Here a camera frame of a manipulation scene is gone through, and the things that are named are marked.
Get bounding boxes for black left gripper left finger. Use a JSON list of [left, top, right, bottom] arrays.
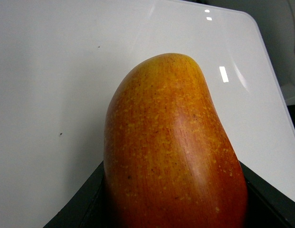
[[45, 163, 107, 228]]

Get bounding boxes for dark red orange mango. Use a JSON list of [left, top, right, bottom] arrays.
[[104, 53, 248, 228]]

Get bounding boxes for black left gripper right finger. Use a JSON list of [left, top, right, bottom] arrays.
[[240, 162, 295, 228]]

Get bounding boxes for white checkout scale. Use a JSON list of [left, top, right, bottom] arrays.
[[0, 0, 295, 228]]

